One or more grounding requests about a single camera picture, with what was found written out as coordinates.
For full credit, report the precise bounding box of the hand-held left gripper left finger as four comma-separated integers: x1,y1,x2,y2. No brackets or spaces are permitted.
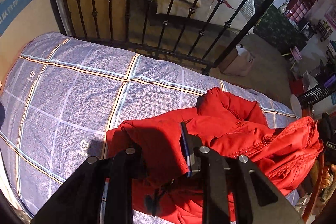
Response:
31,147,148,224

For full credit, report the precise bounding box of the red phone booth cabinet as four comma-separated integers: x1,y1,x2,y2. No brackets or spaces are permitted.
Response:
285,0,319,28

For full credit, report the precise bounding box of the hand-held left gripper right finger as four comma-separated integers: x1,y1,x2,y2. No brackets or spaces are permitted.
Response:
180,122,305,224

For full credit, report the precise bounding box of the black metal rack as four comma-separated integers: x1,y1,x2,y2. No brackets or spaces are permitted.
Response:
297,80,336,107

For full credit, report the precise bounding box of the pink stool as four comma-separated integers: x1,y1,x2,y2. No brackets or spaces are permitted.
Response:
282,46,304,62

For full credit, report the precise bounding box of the black iron bed frame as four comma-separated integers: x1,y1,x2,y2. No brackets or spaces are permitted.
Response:
43,0,289,76

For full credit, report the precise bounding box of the black framed picture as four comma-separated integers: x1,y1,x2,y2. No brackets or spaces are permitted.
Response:
299,22,316,40

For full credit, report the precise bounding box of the bed with blue plaid sheet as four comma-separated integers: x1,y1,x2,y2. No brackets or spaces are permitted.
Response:
0,32,301,224

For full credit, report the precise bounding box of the dark floral cabinet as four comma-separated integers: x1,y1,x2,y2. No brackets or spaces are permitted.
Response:
253,0,307,54

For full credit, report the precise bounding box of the red padded jacket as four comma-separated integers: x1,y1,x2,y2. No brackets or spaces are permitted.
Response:
105,87,324,224

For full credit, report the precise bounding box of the cardboard box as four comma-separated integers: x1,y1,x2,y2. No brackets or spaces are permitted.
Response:
219,44,256,77

